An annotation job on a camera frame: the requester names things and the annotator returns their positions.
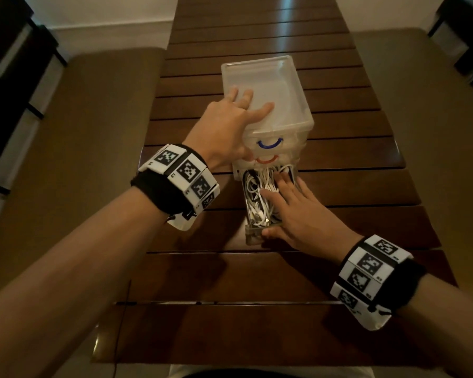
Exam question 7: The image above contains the brown bench cushion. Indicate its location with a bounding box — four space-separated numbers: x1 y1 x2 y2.
0 47 167 303
353 28 473 303

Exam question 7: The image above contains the clear drawer yellow handle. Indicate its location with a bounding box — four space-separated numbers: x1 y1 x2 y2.
240 164 304 247

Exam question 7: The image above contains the clear drawer red handle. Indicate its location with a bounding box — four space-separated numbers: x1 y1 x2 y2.
236 147 306 168

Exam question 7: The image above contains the person's left hand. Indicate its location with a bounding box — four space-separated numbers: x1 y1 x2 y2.
182 87 275 173

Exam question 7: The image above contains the thin black camera cable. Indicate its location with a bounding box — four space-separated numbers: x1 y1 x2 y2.
112 279 133 378

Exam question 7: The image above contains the brown slatted wooden table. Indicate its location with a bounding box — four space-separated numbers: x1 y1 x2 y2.
91 0 458 369

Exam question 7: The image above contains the clear drawer blue handle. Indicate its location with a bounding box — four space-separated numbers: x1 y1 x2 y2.
242 128 314 154

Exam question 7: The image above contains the person's right hand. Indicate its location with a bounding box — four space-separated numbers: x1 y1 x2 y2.
259 171 364 266

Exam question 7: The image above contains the person's left forearm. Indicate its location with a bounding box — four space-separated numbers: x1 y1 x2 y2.
0 186 170 378

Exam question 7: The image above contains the tangle of white cables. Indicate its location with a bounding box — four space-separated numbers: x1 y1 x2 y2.
242 164 300 229

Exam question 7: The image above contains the black marker wristband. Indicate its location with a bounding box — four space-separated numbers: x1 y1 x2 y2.
130 143 221 217
330 235 428 316

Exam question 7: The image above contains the person's black garment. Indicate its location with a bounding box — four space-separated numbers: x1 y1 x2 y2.
181 369 308 378

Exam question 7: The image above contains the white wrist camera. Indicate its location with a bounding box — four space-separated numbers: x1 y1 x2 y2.
166 210 200 232
331 295 393 332

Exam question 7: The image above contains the person's right forearm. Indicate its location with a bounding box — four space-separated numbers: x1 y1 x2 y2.
396 273 473 378

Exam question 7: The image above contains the clear plastic three-drawer organiser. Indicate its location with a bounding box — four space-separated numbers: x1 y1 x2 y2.
220 55 315 182

